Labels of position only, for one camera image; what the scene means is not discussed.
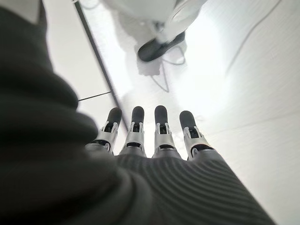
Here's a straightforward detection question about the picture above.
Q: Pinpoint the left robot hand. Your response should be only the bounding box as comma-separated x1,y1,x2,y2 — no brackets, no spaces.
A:
0,2,278,225

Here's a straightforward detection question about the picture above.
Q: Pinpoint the white cabinet door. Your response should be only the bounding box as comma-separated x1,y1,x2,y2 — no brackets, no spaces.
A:
44,0,113,102

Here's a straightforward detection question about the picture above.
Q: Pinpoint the thin grey floor cable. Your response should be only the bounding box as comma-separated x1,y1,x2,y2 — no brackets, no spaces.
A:
224,0,282,74
150,44,187,93

